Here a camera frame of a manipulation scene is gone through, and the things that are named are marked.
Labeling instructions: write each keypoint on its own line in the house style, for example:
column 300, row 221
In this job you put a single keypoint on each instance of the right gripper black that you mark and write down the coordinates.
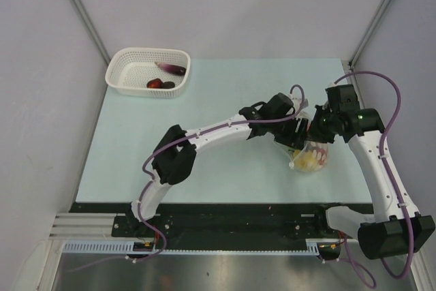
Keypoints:
column 314, row 133

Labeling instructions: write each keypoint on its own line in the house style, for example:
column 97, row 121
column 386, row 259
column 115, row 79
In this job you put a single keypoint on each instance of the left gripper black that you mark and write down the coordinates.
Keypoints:
column 295, row 140

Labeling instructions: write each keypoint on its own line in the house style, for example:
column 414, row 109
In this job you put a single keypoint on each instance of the clear polka dot zip bag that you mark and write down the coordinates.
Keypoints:
column 319, row 150

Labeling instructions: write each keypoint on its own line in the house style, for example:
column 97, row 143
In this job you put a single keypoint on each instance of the purple fake eggplant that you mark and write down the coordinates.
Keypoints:
column 171, row 68

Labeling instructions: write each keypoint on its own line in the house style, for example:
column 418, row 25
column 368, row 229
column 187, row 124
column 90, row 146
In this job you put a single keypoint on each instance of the dark brown fake fruit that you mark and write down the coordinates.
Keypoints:
column 168, row 85

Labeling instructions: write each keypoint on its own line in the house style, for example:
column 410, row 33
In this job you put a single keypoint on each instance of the dark red fake plum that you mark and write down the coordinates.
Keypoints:
column 154, row 84

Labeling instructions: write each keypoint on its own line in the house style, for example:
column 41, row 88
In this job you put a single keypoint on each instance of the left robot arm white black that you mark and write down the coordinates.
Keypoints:
column 173, row 158

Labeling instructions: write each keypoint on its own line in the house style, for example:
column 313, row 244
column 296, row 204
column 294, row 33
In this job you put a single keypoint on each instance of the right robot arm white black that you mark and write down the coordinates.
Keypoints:
column 396, row 226

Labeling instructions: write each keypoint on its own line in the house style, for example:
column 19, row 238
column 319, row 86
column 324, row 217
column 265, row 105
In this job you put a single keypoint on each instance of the yellow fake lemon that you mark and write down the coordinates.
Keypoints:
column 304, row 161

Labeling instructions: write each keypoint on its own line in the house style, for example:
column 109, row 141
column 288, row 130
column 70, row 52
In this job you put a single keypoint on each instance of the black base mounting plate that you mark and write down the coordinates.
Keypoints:
column 222, row 226

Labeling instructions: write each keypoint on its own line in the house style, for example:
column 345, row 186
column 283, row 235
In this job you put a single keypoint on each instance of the white perforated plastic basket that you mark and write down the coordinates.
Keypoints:
column 132, row 68

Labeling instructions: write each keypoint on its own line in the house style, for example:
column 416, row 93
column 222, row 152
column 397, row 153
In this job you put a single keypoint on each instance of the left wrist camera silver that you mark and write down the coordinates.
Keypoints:
column 299, row 103

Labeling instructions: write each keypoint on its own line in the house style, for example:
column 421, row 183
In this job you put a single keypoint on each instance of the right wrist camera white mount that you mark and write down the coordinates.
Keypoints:
column 331, row 85

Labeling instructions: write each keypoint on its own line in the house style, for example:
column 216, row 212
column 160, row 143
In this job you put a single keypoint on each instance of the white slotted cable duct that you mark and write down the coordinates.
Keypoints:
column 108, row 247

